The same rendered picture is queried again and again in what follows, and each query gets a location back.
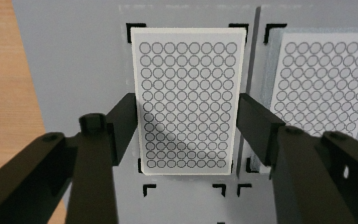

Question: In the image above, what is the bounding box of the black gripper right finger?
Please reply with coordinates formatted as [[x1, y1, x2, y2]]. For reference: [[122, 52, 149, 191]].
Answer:
[[236, 93, 358, 224]]

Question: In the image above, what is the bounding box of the grey flat deck plate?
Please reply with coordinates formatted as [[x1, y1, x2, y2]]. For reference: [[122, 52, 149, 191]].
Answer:
[[11, 0, 358, 224]]

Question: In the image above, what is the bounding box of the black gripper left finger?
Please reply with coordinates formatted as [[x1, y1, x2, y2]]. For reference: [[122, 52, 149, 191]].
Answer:
[[0, 93, 138, 224]]

